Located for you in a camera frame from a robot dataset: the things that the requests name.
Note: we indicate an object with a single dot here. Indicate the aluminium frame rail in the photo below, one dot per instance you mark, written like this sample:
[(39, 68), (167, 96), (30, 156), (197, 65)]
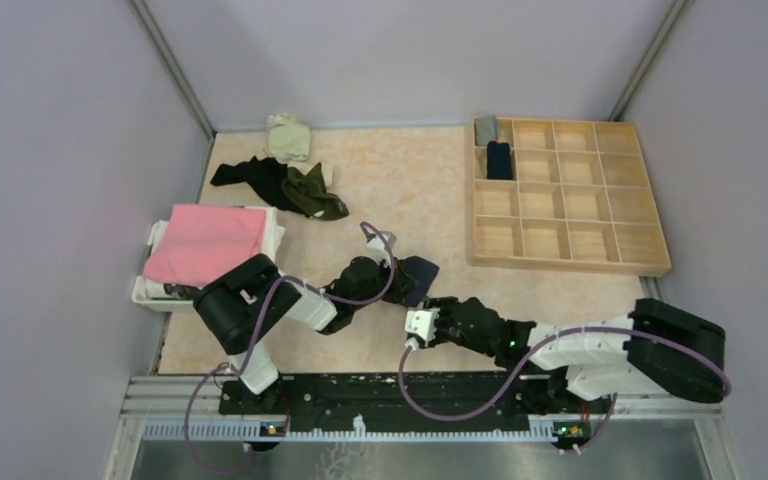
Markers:
[(170, 426)]

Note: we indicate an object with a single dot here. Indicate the navy underwear cream waistband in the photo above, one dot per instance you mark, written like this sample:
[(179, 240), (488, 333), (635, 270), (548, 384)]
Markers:
[(422, 273)]

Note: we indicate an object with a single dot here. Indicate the grey underwear white waistband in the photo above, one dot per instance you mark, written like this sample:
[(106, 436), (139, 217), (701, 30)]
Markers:
[(486, 130)]

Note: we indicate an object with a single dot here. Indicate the light green underwear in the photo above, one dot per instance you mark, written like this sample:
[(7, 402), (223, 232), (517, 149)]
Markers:
[(288, 139)]

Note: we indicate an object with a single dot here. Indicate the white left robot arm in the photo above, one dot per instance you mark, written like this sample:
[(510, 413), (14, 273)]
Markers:
[(242, 306)]

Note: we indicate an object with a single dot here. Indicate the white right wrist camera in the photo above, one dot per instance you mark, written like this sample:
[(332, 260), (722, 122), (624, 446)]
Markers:
[(420, 324)]

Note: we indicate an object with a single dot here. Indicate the navy orange underwear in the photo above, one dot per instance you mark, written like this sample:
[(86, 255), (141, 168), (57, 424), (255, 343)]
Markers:
[(499, 163)]

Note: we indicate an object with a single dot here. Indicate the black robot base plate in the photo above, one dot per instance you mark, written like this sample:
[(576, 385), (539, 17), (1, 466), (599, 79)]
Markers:
[(431, 402)]

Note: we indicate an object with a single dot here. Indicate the white perforated plastic basket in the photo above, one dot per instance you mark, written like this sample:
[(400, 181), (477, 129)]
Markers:
[(147, 294)]

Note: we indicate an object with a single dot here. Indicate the pink folded cloth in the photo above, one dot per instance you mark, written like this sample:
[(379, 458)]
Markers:
[(203, 242)]

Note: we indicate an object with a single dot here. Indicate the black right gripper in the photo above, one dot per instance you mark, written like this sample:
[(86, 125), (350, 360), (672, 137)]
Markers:
[(446, 304)]

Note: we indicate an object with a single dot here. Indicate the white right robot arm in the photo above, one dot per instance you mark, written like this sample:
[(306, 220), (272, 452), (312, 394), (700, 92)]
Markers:
[(654, 349)]

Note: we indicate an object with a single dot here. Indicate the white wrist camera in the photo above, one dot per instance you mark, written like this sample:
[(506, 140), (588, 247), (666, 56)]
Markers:
[(420, 324), (379, 246)]

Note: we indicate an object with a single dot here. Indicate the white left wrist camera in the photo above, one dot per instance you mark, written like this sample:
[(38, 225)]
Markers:
[(379, 246)]

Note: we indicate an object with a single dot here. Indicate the wooden compartment tray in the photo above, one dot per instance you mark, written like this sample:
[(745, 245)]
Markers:
[(581, 200)]

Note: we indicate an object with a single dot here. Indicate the black underwear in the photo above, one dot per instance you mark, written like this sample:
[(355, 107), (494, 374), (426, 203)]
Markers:
[(264, 176)]

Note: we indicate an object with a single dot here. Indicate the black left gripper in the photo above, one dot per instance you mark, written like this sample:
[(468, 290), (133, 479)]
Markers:
[(385, 270)]

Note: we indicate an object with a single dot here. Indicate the dark green underwear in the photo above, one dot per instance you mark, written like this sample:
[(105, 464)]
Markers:
[(308, 193)]

